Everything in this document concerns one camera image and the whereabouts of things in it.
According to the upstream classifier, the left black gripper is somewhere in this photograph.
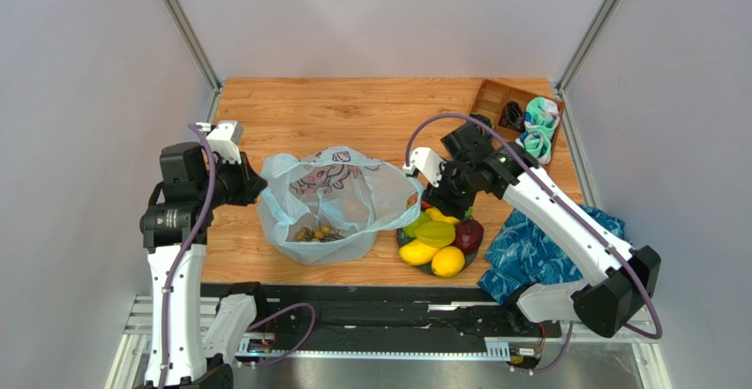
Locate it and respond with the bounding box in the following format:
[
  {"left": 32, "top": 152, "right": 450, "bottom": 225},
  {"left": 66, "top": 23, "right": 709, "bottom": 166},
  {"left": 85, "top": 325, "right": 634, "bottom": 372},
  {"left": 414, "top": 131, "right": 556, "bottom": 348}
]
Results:
[{"left": 196, "top": 151, "right": 267, "bottom": 210}]

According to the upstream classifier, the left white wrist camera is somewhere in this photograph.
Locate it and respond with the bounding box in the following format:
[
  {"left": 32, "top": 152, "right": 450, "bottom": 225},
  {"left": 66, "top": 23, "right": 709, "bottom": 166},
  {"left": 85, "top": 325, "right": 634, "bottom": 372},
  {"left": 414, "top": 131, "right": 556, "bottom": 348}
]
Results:
[{"left": 196, "top": 120, "right": 244, "bottom": 164}]

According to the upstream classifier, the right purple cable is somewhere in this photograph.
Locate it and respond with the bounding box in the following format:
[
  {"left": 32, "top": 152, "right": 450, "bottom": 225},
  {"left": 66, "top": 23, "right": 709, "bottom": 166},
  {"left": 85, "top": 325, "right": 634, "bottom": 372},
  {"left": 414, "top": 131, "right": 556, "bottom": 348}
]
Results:
[{"left": 403, "top": 112, "right": 664, "bottom": 375}]

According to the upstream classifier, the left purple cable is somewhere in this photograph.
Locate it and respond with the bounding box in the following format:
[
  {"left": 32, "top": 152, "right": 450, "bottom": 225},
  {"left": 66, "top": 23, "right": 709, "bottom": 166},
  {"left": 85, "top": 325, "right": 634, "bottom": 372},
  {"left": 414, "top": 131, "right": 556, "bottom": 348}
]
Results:
[{"left": 157, "top": 123, "right": 317, "bottom": 389}]

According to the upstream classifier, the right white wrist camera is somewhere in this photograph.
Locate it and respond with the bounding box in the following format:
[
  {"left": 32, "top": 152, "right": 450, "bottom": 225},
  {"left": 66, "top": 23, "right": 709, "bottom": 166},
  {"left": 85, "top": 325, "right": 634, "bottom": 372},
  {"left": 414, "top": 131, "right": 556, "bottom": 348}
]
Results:
[{"left": 402, "top": 147, "right": 447, "bottom": 188}]

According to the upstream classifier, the green fake pear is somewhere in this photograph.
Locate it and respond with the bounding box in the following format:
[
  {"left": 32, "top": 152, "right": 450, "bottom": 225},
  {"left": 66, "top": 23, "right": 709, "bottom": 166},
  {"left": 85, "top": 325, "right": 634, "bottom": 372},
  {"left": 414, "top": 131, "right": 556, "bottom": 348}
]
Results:
[{"left": 402, "top": 212, "right": 431, "bottom": 238}]

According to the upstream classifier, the yellow fake pear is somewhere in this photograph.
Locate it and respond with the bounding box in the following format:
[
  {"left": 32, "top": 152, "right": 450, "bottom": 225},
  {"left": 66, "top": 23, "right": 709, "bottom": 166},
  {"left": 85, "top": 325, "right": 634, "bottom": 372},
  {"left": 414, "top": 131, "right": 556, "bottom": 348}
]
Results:
[{"left": 424, "top": 207, "right": 462, "bottom": 226}]

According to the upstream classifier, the teal white rolled sock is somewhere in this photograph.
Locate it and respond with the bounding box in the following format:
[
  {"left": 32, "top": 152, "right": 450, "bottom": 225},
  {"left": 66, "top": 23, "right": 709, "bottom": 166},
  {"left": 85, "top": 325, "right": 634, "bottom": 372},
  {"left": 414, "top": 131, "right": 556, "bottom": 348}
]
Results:
[{"left": 523, "top": 97, "right": 560, "bottom": 138}]

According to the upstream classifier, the purple cable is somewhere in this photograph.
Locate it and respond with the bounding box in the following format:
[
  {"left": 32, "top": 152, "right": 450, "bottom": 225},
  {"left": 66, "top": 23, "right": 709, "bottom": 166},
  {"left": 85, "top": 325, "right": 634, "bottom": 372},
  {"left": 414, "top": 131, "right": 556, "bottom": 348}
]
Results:
[
  {"left": 157, "top": 123, "right": 317, "bottom": 389},
  {"left": 403, "top": 112, "right": 664, "bottom": 375}
]

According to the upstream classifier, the black rolled sock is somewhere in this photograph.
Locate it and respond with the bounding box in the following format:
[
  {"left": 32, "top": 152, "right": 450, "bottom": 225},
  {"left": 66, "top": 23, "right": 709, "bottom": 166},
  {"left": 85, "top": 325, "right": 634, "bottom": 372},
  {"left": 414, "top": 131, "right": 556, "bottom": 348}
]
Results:
[{"left": 500, "top": 101, "right": 525, "bottom": 133}]

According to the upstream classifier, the yellow fake mango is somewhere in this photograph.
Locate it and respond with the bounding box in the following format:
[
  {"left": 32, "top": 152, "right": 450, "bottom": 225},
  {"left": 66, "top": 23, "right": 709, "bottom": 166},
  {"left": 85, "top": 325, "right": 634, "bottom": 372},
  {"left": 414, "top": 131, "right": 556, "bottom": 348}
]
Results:
[{"left": 398, "top": 239, "right": 440, "bottom": 266}]

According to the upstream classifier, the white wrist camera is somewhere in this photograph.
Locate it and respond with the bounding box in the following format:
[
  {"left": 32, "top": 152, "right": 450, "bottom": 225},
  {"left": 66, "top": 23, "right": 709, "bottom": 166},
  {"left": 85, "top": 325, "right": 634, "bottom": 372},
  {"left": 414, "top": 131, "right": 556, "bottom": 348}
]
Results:
[
  {"left": 196, "top": 120, "right": 244, "bottom": 164},
  {"left": 402, "top": 147, "right": 447, "bottom": 188}
]

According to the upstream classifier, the wooden compartment tray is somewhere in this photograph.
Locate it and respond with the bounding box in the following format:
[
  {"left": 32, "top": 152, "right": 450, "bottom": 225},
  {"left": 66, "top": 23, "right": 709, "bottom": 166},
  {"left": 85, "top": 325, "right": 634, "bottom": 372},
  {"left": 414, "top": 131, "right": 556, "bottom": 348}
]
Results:
[{"left": 470, "top": 79, "right": 565, "bottom": 168}]

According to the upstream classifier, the yellow fake lemon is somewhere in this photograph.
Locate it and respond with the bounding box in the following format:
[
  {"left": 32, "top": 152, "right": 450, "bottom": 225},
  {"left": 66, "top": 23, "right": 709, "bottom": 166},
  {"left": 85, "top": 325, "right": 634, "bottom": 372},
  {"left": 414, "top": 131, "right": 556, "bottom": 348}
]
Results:
[{"left": 431, "top": 246, "right": 466, "bottom": 278}]

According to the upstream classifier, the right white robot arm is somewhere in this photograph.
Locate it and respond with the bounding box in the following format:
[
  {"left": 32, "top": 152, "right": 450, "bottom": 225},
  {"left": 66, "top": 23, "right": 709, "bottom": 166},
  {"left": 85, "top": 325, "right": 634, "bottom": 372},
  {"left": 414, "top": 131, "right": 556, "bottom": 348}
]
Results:
[{"left": 402, "top": 115, "right": 664, "bottom": 340}]

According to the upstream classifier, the dark red fake fruit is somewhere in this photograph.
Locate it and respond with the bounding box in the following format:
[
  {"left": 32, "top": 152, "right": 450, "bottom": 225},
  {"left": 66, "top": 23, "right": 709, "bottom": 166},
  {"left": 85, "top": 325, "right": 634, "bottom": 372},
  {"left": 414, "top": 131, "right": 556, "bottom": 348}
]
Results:
[{"left": 452, "top": 219, "right": 485, "bottom": 254}]

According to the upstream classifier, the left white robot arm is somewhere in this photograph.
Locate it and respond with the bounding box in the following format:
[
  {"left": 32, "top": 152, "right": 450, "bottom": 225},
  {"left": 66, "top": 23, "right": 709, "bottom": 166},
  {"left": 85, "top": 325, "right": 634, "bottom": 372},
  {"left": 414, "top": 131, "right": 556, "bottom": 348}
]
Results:
[{"left": 139, "top": 140, "right": 267, "bottom": 388}]

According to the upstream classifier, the light blue plastic bag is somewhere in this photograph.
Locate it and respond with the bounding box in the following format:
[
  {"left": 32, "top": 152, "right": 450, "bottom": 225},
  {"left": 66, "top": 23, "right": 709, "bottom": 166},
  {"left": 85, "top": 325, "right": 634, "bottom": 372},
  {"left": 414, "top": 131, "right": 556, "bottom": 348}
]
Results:
[{"left": 257, "top": 146, "right": 423, "bottom": 266}]

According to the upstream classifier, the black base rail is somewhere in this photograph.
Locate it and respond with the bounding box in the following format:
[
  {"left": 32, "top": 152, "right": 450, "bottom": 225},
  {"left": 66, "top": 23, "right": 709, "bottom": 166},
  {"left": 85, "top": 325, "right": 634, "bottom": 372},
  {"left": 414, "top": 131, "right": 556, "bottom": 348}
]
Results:
[{"left": 193, "top": 282, "right": 563, "bottom": 355}]

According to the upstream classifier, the yellow green star fruit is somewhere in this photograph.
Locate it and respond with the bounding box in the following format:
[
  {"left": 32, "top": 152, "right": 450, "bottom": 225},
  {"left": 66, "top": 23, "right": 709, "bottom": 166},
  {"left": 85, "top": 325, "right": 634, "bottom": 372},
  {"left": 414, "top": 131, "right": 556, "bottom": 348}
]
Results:
[{"left": 415, "top": 221, "right": 455, "bottom": 248}]

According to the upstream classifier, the blue patterned cloth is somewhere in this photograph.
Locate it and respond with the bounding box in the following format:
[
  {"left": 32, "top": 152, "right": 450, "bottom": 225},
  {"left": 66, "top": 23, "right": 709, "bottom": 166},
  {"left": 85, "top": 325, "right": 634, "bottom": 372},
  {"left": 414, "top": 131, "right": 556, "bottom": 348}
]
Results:
[{"left": 477, "top": 203, "right": 627, "bottom": 307}]

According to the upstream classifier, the dark blue ceramic plate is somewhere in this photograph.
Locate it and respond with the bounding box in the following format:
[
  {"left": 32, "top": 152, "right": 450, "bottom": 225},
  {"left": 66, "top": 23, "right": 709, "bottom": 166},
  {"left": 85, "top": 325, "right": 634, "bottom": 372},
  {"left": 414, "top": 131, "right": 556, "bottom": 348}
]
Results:
[{"left": 395, "top": 201, "right": 485, "bottom": 278}]

